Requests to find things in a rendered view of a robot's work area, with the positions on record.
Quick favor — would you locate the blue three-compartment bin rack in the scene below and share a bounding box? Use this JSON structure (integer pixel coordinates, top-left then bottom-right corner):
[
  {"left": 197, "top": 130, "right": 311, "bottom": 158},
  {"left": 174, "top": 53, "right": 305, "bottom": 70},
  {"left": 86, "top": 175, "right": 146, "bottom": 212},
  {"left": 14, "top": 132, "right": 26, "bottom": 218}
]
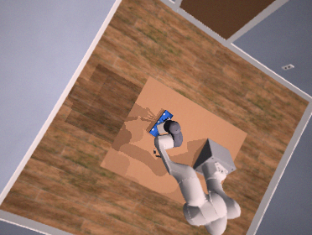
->
[{"left": 149, "top": 110, "right": 173, "bottom": 137}]

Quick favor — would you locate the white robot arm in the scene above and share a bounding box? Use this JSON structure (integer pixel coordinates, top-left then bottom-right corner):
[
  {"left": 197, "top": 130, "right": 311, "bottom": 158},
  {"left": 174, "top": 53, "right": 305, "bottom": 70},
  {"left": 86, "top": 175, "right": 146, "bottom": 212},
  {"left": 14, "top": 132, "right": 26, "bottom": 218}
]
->
[{"left": 154, "top": 120, "right": 241, "bottom": 235}]

